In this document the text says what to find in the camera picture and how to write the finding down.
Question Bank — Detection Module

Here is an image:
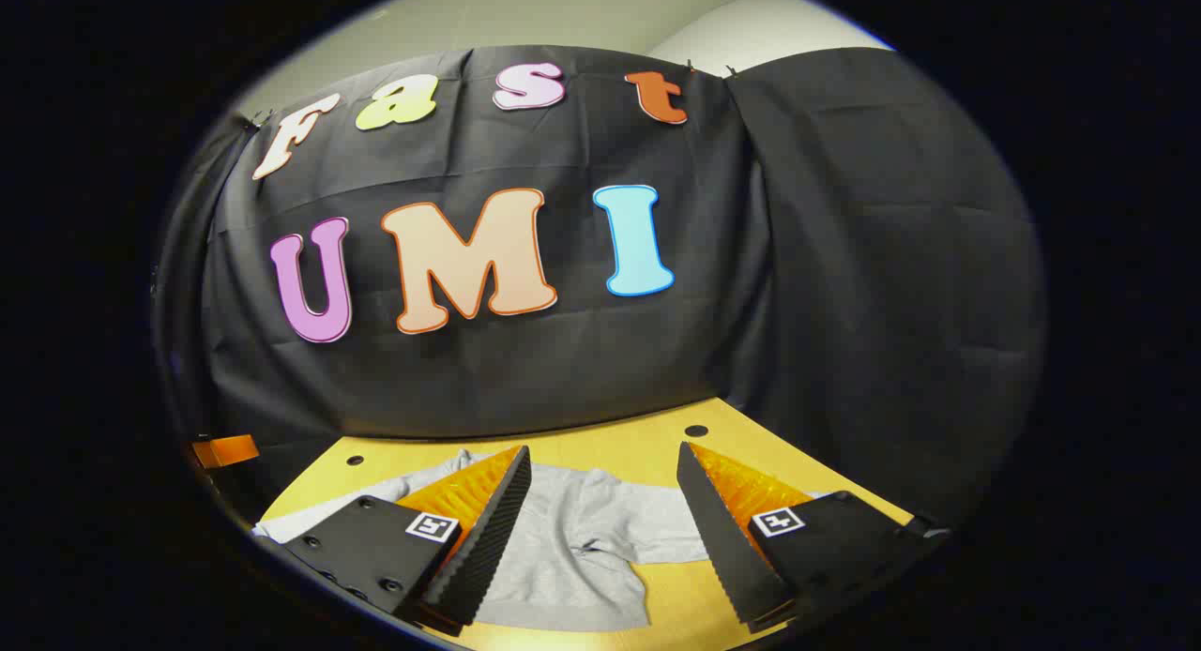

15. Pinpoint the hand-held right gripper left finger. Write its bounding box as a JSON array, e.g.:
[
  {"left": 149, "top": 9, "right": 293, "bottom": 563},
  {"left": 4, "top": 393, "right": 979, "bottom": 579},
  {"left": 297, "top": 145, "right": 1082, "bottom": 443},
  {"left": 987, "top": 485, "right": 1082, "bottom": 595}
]
[{"left": 281, "top": 445, "right": 532, "bottom": 638}]

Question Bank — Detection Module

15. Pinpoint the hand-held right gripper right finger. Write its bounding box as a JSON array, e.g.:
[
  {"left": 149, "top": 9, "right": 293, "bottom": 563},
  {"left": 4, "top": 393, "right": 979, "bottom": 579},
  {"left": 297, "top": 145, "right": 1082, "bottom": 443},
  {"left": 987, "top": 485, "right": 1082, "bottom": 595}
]
[{"left": 676, "top": 441, "right": 953, "bottom": 633}]

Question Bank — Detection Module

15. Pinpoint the grey zip-collar sweatshirt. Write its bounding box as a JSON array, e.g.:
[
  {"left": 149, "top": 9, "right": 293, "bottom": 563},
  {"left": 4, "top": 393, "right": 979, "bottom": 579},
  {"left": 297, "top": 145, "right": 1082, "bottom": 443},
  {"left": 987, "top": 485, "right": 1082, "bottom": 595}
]
[{"left": 251, "top": 449, "right": 831, "bottom": 633}]

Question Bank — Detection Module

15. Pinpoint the black backdrop cloth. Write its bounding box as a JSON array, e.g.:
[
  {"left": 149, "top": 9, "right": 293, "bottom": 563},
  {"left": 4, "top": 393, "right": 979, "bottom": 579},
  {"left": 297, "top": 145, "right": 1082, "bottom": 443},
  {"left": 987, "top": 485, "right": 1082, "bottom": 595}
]
[{"left": 155, "top": 46, "right": 1047, "bottom": 530}]

